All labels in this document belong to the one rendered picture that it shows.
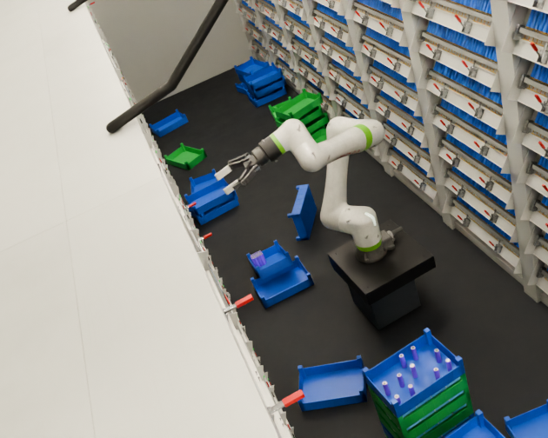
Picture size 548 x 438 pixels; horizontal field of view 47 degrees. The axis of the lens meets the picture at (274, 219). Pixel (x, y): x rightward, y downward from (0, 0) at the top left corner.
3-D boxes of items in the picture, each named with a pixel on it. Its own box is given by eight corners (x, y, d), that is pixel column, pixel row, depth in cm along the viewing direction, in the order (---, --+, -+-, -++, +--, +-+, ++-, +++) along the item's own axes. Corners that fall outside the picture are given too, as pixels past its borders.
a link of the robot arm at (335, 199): (330, 224, 313) (337, 115, 300) (357, 231, 303) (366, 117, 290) (313, 228, 303) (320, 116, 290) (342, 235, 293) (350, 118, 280)
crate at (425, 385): (430, 341, 245) (426, 327, 241) (465, 373, 229) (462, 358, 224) (366, 382, 239) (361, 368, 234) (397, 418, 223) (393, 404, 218)
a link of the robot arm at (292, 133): (297, 117, 261) (295, 109, 250) (315, 142, 259) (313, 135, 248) (269, 137, 261) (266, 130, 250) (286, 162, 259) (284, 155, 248)
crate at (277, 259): (251, 265, 382) (245, 254, 379) (281, 250, 384) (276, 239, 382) (261, 280, 353) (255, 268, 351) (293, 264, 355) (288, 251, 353)
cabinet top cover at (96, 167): (80, -8, 306) (76, -15, 304) (169, 190, 126) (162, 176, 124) (41, 9, 303) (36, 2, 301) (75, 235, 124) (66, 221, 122)
